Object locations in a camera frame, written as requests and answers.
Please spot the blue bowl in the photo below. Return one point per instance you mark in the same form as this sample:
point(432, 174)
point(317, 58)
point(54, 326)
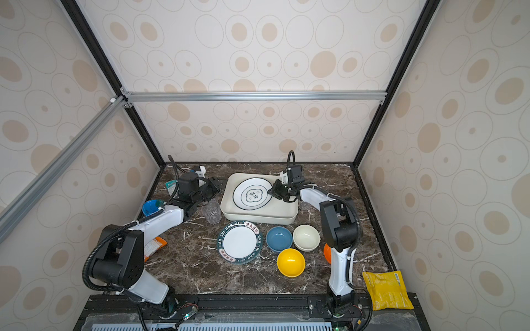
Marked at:
point(279, 238)

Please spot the horizontal aluminium rail back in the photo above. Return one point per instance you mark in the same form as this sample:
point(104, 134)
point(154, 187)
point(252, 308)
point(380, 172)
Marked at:
point(261, 96)

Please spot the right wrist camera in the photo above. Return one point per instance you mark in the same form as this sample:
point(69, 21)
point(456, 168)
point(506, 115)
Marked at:
point(293, 175)

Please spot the green snack packet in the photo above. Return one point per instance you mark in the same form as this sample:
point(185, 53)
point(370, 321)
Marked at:
point(170, 186)

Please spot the blue lidded cup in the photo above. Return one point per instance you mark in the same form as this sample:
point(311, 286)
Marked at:
point(152, 206)

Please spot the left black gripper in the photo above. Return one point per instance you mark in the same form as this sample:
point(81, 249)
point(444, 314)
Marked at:
point(214, 189)

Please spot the clear cup right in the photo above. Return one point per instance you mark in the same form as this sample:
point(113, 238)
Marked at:
point(304, 206)

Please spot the yellow snack bag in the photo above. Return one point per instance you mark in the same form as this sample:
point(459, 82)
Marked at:
point(387, 291)

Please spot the green rim Hao Wei plate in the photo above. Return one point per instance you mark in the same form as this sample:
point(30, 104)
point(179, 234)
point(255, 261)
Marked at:
point(240, 242)

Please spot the cream white bowl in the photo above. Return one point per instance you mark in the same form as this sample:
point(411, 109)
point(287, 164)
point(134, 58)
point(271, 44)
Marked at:
point(306, 238)

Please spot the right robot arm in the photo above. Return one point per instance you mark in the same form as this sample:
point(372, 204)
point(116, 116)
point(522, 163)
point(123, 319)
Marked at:
point(342, 231)

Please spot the aluminium rail left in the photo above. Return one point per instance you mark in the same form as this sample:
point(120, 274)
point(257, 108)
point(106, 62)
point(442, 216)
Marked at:
point(26, 200)

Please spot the clear plastic cup front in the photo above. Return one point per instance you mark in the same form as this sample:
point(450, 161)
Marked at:
point(212, 212)

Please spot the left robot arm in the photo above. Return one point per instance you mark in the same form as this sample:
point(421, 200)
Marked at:
point(117, 261)

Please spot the white plastic bin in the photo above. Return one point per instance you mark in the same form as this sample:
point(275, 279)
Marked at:
point(275, 212)

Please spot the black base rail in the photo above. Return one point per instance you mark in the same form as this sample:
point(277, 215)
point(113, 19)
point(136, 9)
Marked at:
point(247, 312)

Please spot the yellow bowl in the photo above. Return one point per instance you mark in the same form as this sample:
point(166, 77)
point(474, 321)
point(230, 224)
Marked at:
point(291, 263)

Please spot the orange snack packet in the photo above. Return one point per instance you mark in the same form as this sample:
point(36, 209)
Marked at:
point(153, 246)

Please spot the orange bowl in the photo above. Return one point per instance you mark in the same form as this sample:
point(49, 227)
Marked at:
point(327, 253)

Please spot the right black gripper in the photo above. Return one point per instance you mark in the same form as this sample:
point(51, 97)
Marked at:
point(275, 189)

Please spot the white plate green line emblem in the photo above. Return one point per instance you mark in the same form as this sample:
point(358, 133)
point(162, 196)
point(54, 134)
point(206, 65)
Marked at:
point(251, 194)

